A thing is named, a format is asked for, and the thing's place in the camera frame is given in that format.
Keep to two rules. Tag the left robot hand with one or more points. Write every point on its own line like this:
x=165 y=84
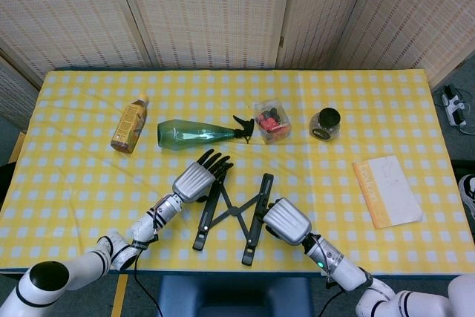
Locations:
x=194 y=181

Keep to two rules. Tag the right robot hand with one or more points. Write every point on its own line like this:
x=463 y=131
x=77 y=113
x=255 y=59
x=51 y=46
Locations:
x=287 y=220

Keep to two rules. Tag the black folding stand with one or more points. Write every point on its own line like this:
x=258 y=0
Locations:
x=234 y=213

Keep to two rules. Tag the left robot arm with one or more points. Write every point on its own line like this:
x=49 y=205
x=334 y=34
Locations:
x=92 y=257

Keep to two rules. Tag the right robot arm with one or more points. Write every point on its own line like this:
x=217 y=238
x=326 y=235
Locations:
x=345 y=268

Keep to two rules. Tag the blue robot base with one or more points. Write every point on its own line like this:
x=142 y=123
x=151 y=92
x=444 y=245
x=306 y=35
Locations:
x=222 y=294

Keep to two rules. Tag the green plastic spray bottle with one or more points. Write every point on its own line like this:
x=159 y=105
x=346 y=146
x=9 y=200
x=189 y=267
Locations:
x=182 y=135

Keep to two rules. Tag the yellow tea bottle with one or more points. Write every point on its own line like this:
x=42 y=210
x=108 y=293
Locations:
x=130 y=124

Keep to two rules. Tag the clear box with red items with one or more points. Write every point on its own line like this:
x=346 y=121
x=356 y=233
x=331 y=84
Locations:
x=272 y=124

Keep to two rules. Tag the glass jar with black lid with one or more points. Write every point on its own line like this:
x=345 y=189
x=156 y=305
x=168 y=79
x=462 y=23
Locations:
x=326 y=124

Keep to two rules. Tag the yellow and white booklet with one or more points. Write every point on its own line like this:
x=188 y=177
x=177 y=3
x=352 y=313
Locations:
x=389 y=191

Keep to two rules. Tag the yellow floor tape strip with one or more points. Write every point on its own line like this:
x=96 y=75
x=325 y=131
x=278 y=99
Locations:
x=119 y=294

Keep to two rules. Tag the yellow white checked tablecloth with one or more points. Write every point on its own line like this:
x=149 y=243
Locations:
x=334 y=90

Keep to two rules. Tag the woven folding screen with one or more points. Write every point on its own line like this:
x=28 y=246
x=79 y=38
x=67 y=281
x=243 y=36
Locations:
x=204 y=9

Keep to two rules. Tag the black and white shoe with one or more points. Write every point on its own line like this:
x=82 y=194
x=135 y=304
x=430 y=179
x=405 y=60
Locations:
x=468 y=194

